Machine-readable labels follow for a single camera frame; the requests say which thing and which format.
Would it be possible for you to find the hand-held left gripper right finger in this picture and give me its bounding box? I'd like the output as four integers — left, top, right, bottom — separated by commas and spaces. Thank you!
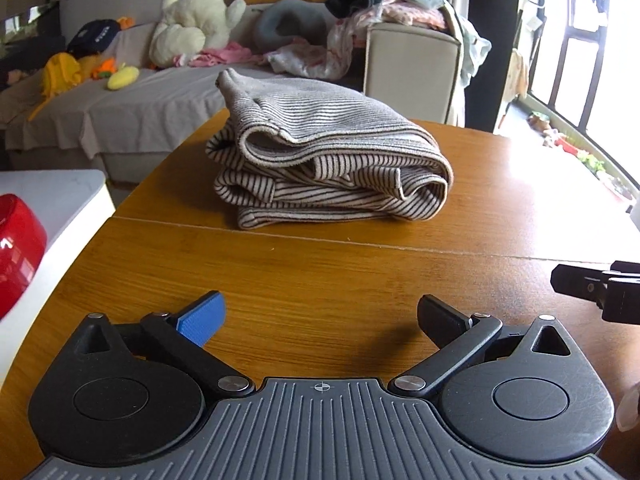
387, 294, 575, 402

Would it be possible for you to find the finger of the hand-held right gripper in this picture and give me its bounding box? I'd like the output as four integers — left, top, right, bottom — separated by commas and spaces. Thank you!
550, 263, 610, 307
601, 259, 640, 326

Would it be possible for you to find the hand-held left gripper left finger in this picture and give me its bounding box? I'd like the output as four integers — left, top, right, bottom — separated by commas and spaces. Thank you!
82, 290, 257, 400

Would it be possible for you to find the striped knit garment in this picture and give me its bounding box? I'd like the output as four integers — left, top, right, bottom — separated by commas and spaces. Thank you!
206, 67, 454, 231

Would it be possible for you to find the green potted plant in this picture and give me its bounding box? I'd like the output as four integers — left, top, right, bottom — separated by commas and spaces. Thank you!
580, 150, 608, 173

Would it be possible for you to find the white side table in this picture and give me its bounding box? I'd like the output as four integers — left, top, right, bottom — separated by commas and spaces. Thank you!
0, 169, 112, 388

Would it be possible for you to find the red glossy object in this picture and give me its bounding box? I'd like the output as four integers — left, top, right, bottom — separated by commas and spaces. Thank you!
0, 192, 49, 319

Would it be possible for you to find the grey sofa cover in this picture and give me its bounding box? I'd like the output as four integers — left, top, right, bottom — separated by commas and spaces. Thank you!
5, 62, 281, 161

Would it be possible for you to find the beige sofa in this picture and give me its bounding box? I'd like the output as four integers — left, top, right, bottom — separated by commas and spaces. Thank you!
0, 0, 468, 191

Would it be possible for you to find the yellow-green plush toy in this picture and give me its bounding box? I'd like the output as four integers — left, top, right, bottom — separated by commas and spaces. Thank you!
107, 65, 142, 91

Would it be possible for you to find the pink cloth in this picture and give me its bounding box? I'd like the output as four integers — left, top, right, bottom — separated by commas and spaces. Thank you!
174, 42, 255, 69

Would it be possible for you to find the orange plush toy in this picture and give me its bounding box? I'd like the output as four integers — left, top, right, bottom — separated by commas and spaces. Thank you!
91, 57, 127, 81

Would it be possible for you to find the dark curtain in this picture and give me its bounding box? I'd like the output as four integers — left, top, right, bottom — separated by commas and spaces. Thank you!
465, 0, 523, 133

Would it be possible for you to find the yellow plush toy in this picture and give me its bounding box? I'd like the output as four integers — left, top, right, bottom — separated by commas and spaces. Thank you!
29, 52, 84, 121

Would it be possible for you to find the floral print cloth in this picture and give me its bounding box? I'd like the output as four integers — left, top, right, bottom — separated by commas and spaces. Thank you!
267, 19, 372, 81

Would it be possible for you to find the black cap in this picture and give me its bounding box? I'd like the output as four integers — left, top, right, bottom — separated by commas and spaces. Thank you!
66, 18, 122, 59

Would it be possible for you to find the white plush duck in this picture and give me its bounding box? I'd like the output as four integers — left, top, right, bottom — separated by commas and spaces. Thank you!
149, 0, 247, 70

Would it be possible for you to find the pink garment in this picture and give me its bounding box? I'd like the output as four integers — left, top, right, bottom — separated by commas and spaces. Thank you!
350, 0, 447, 30

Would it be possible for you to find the grey neck pillow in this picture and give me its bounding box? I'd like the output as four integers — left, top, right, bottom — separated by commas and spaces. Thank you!
251, 0, 330, 55

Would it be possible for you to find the dark glass cabinet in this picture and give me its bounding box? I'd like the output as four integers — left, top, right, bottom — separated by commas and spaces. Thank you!
0, 0, 62, 68

